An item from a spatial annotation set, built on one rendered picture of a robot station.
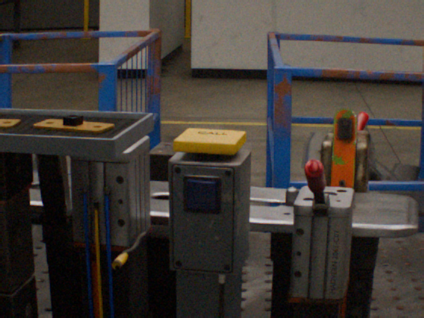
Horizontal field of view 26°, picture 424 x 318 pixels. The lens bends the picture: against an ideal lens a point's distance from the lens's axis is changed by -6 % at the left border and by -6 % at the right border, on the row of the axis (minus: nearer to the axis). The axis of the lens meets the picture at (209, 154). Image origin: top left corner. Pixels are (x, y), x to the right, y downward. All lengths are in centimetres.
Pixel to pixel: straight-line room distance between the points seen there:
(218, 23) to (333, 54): 116
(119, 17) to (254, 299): 758
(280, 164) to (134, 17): 619
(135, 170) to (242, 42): 805
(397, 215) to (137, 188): 35
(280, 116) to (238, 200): 217
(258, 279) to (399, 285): 29
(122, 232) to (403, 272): 91
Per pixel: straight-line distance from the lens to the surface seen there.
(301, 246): 108
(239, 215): 91
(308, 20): 914
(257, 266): 193
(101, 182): 110
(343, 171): 139
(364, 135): 145
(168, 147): 148
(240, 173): 90
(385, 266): 194
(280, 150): 310
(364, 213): 125
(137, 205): 113
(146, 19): 916
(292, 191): 127
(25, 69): 322
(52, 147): 91
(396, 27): 924
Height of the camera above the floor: 135
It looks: 13 degrees down
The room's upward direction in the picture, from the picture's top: straight up
